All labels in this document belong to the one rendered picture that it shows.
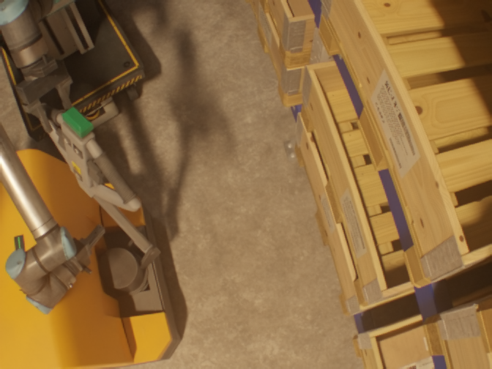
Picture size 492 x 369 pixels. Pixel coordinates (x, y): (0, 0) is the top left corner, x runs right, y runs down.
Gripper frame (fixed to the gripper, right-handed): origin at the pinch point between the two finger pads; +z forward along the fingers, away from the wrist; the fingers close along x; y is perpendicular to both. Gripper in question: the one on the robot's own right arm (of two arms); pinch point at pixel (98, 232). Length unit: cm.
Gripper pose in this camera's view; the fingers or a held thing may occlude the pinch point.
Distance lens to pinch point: 161.5
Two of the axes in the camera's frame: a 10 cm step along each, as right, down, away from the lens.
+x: 1.3, -5.4, -8.3
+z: 5.2, -6.7, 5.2
